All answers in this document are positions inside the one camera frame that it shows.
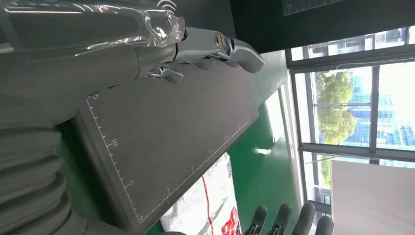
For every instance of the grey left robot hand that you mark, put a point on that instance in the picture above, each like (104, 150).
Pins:
(81, 65)

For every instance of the window with dark frame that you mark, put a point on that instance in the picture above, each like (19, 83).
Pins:
(337, 107)

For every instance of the white board panel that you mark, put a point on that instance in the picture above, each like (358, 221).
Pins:
(373, 201)

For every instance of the black inbound scanner machine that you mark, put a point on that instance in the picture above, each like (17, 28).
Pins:
(168, 129)

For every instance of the white mailer package red stripe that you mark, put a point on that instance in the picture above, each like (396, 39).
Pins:
(194, 207)

